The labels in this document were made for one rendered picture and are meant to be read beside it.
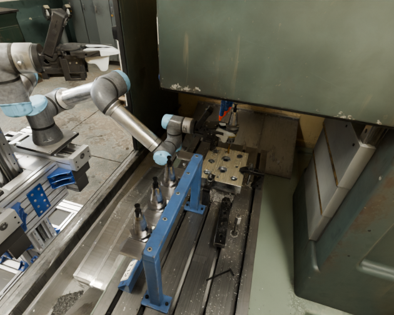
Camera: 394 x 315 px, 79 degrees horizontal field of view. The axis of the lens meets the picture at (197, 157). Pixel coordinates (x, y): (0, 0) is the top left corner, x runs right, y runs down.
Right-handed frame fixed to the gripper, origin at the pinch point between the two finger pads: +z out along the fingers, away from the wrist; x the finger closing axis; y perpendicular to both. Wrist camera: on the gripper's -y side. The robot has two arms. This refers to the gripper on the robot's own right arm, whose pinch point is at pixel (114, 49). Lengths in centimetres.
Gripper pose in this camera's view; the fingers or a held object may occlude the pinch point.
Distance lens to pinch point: 76.7
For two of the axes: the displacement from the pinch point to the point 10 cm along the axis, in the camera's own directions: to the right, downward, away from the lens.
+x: 2.3, 6.1, -7.6
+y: -0.5, 7.8, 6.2
